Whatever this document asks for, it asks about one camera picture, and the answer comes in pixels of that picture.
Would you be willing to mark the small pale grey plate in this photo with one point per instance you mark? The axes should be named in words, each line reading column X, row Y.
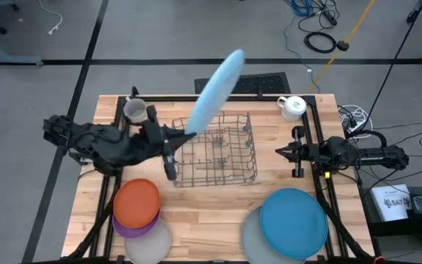
column 152, row 245

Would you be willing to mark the white mug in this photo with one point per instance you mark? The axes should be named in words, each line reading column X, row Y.
column 293, row 108

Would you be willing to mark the large grey plate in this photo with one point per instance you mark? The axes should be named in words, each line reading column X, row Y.
column 251, row 238

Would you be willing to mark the light blue plate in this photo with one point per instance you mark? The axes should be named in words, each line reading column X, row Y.
column 214, row 91

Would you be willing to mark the large blue plate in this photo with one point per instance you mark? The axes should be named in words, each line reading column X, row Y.
column 293, row 223

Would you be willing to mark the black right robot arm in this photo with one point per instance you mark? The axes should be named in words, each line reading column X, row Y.
column 365, row 154

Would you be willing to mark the purple plate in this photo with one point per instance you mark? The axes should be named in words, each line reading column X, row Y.
column 130, row 232

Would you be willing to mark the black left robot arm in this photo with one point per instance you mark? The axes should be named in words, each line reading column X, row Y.
column 104, row 146

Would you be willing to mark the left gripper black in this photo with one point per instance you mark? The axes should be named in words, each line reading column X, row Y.
column 154, row 135

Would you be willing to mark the black floor vent grille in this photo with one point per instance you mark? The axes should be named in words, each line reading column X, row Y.
column 262, row 84

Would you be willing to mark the black metal table frame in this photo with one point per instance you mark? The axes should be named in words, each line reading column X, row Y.
column 310, row 117

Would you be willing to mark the grey patterned mug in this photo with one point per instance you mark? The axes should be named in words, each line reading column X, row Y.
column 136, row 110

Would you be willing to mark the orange plate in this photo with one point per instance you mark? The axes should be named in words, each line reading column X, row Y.
column 136, row 203

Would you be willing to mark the white power strip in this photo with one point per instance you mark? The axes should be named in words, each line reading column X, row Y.
column 357, row 124

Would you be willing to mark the black round puck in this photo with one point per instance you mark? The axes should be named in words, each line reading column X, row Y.
column 342, row 45

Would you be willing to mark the black side cabinet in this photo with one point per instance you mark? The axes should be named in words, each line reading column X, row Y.
column 398, row 229

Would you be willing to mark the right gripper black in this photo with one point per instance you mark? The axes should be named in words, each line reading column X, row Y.
column 308, row 153

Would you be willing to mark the white box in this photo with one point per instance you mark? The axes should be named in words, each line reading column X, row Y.
column 392, row 203

